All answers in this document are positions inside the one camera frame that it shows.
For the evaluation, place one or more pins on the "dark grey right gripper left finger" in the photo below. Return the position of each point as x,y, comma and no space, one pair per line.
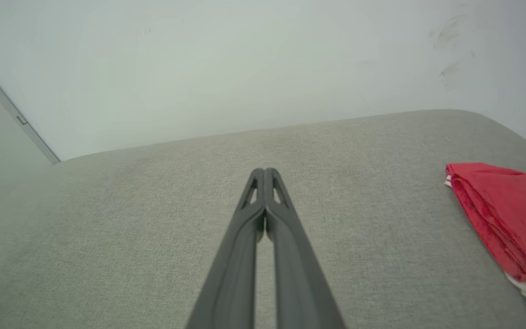
231,278

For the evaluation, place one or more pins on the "red basketball jersey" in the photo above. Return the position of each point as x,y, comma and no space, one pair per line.
514,205

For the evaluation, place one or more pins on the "grey upholstered ottoman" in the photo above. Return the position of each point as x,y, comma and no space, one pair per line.
130,228

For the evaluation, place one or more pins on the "grey metal wall trim strip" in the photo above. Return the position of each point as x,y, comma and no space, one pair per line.
16,116

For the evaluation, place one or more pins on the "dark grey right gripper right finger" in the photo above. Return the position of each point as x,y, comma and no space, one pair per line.
299,283

